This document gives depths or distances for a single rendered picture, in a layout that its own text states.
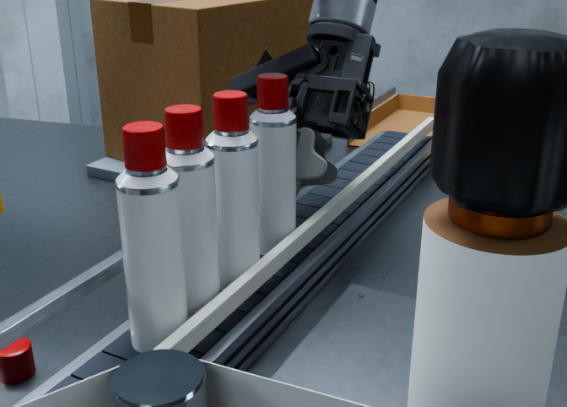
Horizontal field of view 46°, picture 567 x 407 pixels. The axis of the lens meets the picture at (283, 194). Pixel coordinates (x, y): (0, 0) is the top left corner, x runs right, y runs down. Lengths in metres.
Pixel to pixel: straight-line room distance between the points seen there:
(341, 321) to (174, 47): 0.54
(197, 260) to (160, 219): 0.09
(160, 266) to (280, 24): 0.66
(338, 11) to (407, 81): 1.85
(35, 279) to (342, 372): 0.43
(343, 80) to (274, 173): 0.13
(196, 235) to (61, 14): 2.41
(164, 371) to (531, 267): 0.21
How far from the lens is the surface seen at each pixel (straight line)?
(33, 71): 3.07
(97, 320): 0.77
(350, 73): 0.78
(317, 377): 0.59
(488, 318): 0.41
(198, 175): 0.59
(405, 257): 0.89
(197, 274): 0.62
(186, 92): 1.04
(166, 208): 0.55
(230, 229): 0.66
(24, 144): 1.41
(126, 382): 0.28
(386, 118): 1.49
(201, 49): 1.00
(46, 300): 0.56
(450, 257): 0.40
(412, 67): 2.63
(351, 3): 0.80
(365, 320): 0.66
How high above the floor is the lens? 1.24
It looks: 22 degrees down
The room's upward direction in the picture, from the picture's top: straight up
